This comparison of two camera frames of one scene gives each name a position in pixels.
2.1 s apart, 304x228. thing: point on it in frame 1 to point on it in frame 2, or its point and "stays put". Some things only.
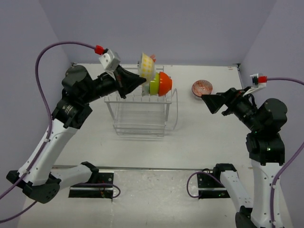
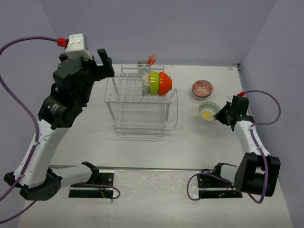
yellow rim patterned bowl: (147, 67) to (207, 109)
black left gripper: (128, 80) to (105, 71)
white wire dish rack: (143, 115) stays put
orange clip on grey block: (153, 57) stays put
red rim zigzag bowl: (201, 87) stays put
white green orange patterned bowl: (146, 89) stays put
